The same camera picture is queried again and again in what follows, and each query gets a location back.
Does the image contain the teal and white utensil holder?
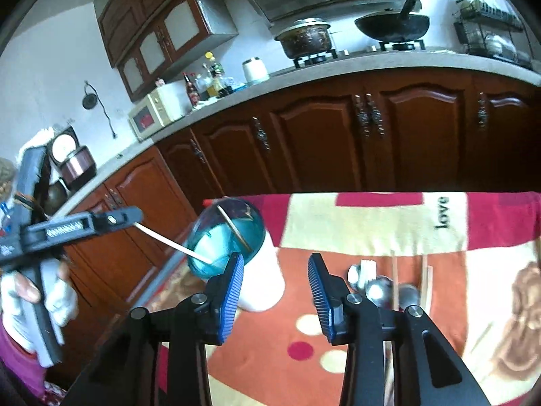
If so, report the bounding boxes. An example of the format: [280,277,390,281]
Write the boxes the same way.
[187,197,285,311]

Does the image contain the black wok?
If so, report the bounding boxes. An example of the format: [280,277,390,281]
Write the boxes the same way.
[354,0,431,43]

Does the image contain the printed blanket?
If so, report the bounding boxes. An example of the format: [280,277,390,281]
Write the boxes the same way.
[135,191,541,406]

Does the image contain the black wall cable with plug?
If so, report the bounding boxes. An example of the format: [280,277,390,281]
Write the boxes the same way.
[81,80,117,139]

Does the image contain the hanging net bag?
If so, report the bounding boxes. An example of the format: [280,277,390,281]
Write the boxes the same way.
[0,157,18,204]

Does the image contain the dark metal bowl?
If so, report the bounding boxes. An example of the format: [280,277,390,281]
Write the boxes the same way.
[44,180,68,216]

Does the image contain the gas stove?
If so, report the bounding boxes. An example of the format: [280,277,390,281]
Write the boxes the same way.
[291,39,427,68]

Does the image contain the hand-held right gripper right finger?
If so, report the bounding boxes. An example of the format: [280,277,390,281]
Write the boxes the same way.
[308,253,493,406]

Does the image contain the brown wooden base cabinets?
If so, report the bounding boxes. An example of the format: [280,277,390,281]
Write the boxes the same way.
[42,68,541,390]

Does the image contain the person's left forearm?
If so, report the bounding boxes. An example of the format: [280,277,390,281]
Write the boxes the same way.
[0,325,46,396]

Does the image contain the yellow cap oil bottle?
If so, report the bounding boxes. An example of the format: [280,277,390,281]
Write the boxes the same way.
[205,52,225,98]

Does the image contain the brown wooden wall cabinet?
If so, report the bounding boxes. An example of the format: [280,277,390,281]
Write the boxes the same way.
[96,0,220,68]

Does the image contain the cream microwave oven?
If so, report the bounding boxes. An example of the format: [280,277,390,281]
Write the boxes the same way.
[128,87,187,140]

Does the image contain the white cloth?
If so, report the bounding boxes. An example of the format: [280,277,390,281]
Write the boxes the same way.
[192,95,218,113]

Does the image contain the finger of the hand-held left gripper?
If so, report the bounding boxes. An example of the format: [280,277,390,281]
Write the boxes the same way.
[90,205,145,238]

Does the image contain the white canister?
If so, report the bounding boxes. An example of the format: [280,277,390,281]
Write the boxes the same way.
[242,57,270,85]

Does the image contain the red label sauce bottle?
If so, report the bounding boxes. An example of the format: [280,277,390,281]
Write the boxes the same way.
[183,73,200,108]

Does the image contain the person's left hand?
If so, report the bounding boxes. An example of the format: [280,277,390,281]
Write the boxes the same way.
[0,260,79,354]

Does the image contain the dark cooking pot with lid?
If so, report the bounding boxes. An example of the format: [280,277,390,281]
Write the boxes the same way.
[275,18,339,60]

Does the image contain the black dish rack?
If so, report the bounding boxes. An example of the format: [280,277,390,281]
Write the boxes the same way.
[453,0,535,70]

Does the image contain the glass door wall cabinet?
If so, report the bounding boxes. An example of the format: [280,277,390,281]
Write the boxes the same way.
[116,0,241,103]

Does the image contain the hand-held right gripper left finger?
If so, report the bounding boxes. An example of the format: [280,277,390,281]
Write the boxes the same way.
[63,253,246,406]

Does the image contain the rice cooker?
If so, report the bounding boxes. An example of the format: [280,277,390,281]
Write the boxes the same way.
[46,126,98,191]

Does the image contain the grey kitchen countertop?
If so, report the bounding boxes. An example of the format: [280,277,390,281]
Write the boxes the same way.
[53,46,541,218]

